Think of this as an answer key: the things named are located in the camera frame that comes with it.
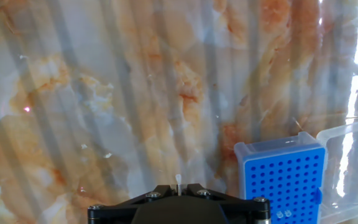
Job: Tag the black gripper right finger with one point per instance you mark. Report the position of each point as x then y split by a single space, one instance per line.
194 189

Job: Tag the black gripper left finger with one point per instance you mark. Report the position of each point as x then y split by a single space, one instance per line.
163 189

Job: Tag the blue pipette tip holder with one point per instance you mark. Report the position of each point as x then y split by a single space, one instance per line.
284 186

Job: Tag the clear plastic holder lid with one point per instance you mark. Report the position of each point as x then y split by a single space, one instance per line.
353 174

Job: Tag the orange marble pattern mat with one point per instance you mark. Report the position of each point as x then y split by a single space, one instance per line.
104 93

